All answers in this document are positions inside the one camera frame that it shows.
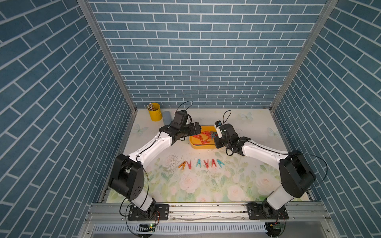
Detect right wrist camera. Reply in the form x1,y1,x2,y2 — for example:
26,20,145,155
214,121,223,138

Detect yellow pen cup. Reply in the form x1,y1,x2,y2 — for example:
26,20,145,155
148,103,162,122

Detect light teal clothespin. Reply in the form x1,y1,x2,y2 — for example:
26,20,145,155
217,159,225,168

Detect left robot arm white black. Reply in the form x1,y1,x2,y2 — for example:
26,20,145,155
108,110,201,218

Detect pens in cup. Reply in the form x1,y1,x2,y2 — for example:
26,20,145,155
147,103,156,112

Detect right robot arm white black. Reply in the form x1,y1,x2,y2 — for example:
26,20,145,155
214,121,316,218

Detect orange clothespin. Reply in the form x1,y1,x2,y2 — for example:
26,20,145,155
178,161,187,171

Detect blue-grey fabric case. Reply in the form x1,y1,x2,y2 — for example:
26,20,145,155
162,111,172,125

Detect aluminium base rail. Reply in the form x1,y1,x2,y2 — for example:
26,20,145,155
84,201,330,224

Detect yellow plastic storage box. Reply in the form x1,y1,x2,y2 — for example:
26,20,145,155
190,126,216,149

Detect pink-red clothespin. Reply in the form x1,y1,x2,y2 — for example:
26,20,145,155
211,159,217,168

